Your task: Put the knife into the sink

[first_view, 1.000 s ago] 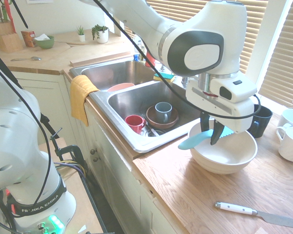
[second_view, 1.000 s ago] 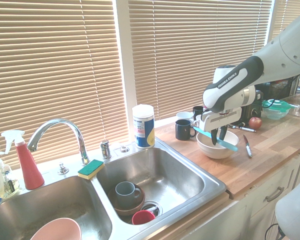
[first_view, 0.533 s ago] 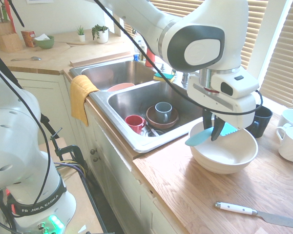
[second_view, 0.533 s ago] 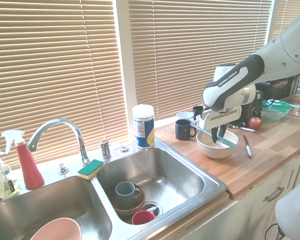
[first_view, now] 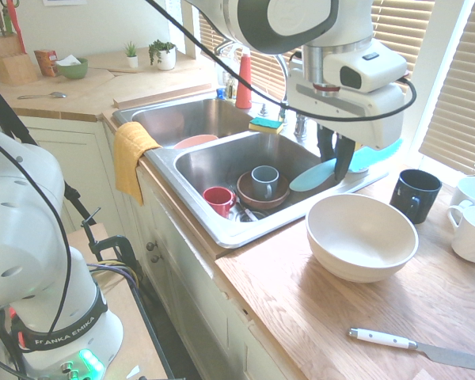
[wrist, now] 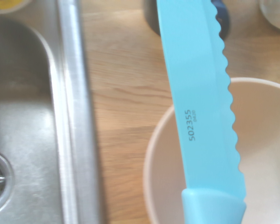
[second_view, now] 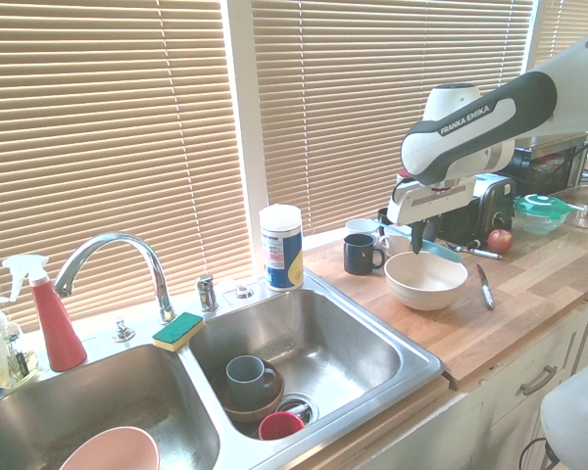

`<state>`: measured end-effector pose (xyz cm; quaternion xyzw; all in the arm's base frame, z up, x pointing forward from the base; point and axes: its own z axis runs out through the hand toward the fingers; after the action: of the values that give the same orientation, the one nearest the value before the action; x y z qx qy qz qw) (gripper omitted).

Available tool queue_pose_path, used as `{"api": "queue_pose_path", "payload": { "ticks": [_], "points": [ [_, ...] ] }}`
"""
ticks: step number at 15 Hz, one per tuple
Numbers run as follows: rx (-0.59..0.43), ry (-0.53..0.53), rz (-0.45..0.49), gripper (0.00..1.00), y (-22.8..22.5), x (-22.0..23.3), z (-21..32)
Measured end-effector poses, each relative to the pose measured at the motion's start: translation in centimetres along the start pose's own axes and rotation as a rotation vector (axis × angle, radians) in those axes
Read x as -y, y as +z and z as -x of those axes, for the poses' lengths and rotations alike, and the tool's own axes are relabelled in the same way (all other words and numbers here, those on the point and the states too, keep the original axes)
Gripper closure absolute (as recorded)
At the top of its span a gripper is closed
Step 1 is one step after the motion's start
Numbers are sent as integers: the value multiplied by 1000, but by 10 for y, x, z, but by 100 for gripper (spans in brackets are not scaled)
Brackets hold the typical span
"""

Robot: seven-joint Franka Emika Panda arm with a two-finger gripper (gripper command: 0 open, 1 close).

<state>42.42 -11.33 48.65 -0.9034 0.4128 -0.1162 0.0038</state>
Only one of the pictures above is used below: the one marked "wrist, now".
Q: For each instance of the turquoise plastic serrated knife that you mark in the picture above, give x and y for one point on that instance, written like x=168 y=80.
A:
x=200 y=98

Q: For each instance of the white mug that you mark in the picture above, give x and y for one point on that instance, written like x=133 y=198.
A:
x=276 y=12

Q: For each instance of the black mug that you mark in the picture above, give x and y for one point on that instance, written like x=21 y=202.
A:
x=224 y=21

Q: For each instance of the stainless steel double sink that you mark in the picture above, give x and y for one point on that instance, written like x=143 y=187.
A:
x=25 y=116

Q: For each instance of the cream white bowl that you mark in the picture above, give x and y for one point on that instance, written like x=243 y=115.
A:
x=266 y=140

